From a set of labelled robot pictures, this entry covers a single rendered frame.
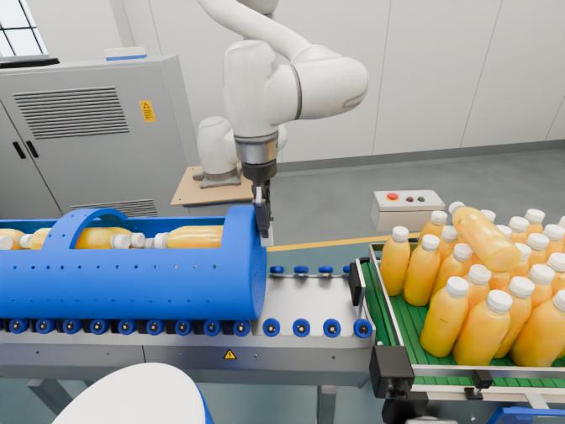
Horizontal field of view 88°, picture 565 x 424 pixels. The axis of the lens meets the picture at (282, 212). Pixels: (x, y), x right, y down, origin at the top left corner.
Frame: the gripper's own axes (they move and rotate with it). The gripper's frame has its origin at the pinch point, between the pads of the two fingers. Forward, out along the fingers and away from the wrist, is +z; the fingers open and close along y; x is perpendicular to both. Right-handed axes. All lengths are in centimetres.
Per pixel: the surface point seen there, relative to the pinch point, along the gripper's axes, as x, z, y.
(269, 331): -0.3, 20.0, -13.2
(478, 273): -47.1, 4.3, -9.5
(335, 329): -16.4, 19.5, -12.7
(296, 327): -7.0, 19.2, -12.6
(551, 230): -73, 4, 6
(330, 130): -43, 65, 291
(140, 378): 22.7, 12.4, -28.9
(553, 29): -280, -26, 323
